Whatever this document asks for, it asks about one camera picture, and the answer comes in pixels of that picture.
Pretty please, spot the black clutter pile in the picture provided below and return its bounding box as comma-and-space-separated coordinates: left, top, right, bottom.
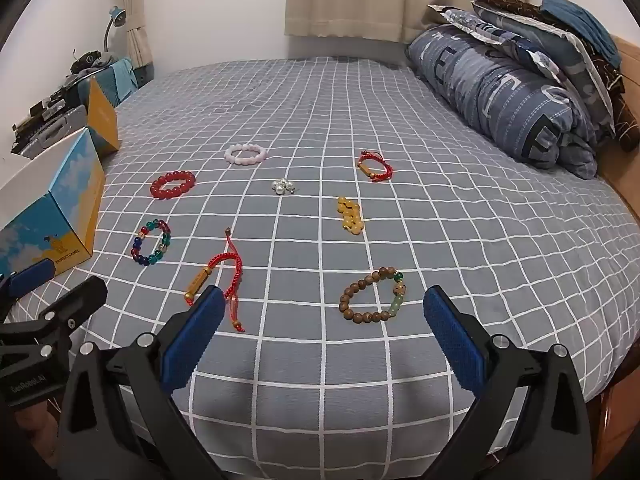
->
12, 80, 83, 136

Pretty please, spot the folded blue printed duvet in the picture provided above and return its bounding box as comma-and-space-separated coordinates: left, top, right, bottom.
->
406, 24, 600, 180

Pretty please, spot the pale pink bead bracelet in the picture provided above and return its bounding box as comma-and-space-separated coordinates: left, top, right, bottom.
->
224, 143, 269, 166

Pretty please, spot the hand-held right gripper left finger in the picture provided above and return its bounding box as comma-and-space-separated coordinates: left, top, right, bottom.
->
56, 285, 236, 480

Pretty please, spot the red bead bracelet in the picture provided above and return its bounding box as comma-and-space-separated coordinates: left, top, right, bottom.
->
150, 170, 197, 201

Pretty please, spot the dark clothes pile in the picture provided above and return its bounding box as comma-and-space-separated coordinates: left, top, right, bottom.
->
70, 49, 118, 73

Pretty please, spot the multicolour glass bead bracelet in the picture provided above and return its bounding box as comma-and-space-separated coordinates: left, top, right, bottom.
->
131, 218, 172, 267

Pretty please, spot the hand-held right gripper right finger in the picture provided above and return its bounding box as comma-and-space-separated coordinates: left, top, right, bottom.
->
422, 285, 593, 480

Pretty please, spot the brown wooden bead bracelet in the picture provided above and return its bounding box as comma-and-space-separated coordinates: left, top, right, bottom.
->
340, 266, 407, 325

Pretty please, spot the blue and orange cardboard box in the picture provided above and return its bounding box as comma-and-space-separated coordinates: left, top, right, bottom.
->
0, 79, 122, 286

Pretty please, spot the narrow beige curtain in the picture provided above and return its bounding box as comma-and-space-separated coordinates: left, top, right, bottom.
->
111, 0, 153, 68

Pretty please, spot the blue folded cloth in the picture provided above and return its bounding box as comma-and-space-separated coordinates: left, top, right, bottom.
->
540, 0, 622, 68

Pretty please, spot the blue desk lamp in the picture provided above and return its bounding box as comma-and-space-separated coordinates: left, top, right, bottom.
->
102, 5, 127, 53

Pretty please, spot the yellow bead bracelet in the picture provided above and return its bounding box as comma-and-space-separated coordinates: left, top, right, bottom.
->
336, 196, 366, 235

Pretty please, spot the teal suitcase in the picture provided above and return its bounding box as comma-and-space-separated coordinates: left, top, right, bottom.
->
77, 57, 138, 108

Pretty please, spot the long red cord bracelet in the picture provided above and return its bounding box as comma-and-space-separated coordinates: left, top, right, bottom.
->
182, 228, 247, 333

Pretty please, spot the small red cord bracelet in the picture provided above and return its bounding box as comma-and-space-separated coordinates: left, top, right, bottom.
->
356, 149, 394, 182

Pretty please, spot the grey hard case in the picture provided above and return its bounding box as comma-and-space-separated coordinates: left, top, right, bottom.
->
12, 105, 91, 158

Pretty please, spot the wooden headboard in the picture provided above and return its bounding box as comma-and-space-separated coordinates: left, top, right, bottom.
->
597, 35, 640, 241

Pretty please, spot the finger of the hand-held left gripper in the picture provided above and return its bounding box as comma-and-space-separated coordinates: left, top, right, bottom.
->
0, 276, 109, 361
0, 258, 55, 302

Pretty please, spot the grey checked bedsheet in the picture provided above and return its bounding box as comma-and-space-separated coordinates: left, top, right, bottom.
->
0, 56, 640, 466

